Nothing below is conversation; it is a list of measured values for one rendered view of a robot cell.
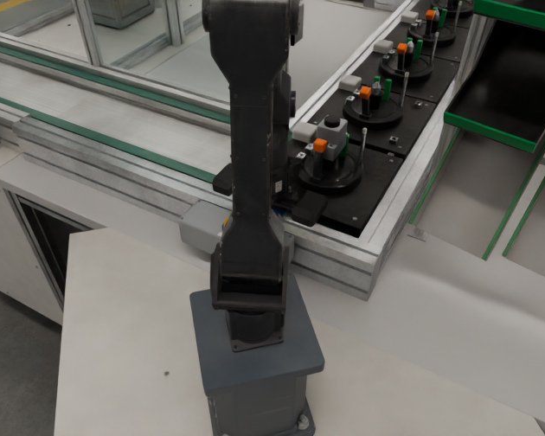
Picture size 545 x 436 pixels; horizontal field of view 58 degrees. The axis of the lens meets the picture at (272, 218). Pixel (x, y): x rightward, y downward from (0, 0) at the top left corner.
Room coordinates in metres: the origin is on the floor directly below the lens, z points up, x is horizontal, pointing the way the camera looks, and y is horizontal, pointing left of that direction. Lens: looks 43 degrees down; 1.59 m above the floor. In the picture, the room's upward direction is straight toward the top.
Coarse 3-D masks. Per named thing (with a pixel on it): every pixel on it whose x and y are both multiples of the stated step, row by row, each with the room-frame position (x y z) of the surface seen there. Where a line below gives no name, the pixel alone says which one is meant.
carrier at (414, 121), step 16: (352, 80) 1.14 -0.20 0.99; (336, 96) 1.10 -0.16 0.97; (352, 96) 1.03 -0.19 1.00; (384, 96) 1.04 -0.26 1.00; (400, 96) 1.10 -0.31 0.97; (320, 112) 1.02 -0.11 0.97; (336, 112) 1.02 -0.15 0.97; (352, 112) 0.99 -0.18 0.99; (384, 112) 0.99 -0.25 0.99; (400, 112) 0.99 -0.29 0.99; (416, 112) 1.02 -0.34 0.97; (432, 112) 1.03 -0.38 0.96; (352, 128) 0.95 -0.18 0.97; (368, 128) 0.95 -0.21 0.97; (384, 128) 0.95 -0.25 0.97; (400, 128) 0.95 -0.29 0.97; (416, 128) 0.95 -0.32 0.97; (368, 144) 0.89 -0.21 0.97; (384, 144) 0.89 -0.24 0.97; (400, 144) 0.89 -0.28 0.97
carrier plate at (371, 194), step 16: (288, 144) 0.89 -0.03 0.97; (304, 144) 0.89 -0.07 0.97; (352, 144) 0.89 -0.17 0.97; (368, 160) 0.83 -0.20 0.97; (384, 160) 0.83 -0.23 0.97; (400, 160) 0.83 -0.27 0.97; (368, 176) 0.78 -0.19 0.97; (384, 176) 0.78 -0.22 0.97; (304, 192) 0.73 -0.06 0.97; (352, 192) 0.73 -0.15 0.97; (368, 192) 0.73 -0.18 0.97; (384, 192) 0.74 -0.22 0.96; (336, 208) 0.68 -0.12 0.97; (352, 208) 0.68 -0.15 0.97; (368, 208) 0.68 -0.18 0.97; (336, 224) 0.65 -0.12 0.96; (352, 224) 0.64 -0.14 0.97
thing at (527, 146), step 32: (512, 32) 0.76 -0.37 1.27; (544, 32) 0.74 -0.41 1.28; (480, 64) 0.70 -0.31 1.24; (512, 64) 0.70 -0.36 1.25; (544, 64) 0.69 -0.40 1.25; (480, 96) 0.66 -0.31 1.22; (512, 96) 0.65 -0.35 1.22; (544, 96) 0.64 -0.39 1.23; (480, 128) 0.59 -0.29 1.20; (512, 128) 0.60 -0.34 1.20; (544, 128) 0.57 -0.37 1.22
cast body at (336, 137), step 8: (328, 120) 0.79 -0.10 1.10; (336, 120) 0.79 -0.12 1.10; (344, 120) 0.80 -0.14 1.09; (320, 128) 0.78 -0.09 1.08; (328, 128) 0.78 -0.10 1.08; (336, 128) 0.78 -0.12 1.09; (344, 128) 0.79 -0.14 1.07; (320, 136) 0.78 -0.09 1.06; (328, 136) 0.77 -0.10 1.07; (336, 136) 0.77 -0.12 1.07; (344, 136) 0.80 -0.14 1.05; (336, 144) 0.77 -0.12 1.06; (344, 144) 0.80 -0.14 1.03; (328, 152) 0.76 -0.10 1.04; (336, 152) 0.76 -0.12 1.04
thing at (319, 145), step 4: (316, 140) 0.75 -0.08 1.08; (320, 140) 0.75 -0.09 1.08; (324, 140) 0.75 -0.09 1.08; (316, 144) 0.74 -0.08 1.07; (320, 144) 0.74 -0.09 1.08; (324, 144) 0.74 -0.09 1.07; (328, 144) 0.77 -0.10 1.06; (316, 148) 0.74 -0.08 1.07; (320, 148) 0.74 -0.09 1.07; (324, 148) 0.74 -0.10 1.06; (316, 152) 0.74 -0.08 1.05; (320, 152) 0.74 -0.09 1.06; (316, 156) 0.74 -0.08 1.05; (320, 156) 0.74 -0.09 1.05; (316, 160) 0.74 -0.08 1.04; (320, 160) 0.74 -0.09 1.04; (316, 164) 0.74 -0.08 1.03; (320, 164) 0.74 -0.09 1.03; (316, 168) 0.74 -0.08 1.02; (320, 168) 0.74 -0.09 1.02; (316, 172) 0.74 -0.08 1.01; (320, 172) 0.74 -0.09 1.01
